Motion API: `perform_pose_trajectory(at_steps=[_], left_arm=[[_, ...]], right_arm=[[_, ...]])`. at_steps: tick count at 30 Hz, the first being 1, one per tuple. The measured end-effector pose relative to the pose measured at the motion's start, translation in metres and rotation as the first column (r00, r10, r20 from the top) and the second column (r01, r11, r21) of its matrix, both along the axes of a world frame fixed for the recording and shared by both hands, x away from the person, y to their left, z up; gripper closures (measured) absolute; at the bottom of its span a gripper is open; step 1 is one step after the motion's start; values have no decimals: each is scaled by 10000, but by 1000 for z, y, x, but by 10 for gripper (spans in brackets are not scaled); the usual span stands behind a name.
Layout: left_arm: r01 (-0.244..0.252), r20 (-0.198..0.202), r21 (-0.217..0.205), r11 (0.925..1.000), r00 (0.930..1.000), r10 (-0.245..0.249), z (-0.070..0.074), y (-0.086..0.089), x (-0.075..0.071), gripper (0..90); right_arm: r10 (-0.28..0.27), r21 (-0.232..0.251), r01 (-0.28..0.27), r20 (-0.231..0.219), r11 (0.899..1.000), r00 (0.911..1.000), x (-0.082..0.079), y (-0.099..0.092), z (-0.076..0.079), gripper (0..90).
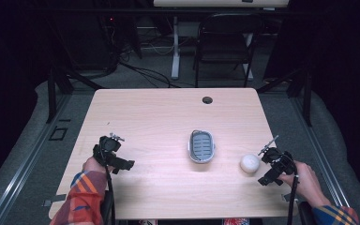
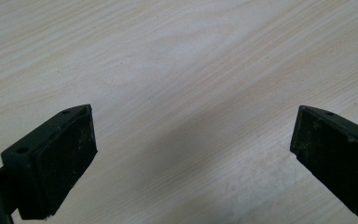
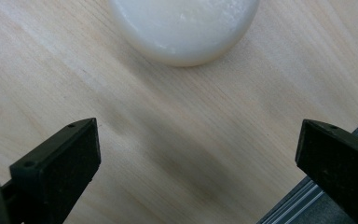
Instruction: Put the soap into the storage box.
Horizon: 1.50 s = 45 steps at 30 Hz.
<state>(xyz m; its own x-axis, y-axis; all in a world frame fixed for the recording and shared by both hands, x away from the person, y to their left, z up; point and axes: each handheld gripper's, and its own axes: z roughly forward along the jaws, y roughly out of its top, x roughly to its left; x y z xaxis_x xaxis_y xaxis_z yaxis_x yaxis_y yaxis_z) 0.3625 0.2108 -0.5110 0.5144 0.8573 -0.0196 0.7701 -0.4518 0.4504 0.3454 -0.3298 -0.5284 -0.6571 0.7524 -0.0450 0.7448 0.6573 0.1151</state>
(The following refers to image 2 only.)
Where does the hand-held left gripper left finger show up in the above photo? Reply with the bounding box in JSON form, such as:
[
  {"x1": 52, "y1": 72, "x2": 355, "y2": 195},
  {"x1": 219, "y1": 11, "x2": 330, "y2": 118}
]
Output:
[{"x1": 0, "y1": 104, "x2": 99, "y2": 221}]

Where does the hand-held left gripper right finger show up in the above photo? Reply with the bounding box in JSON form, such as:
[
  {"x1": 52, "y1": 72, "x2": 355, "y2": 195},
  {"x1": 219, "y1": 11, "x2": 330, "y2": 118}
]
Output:
[{"x1": 289, "y1": 105, "x2": 358, "y2": 222}]

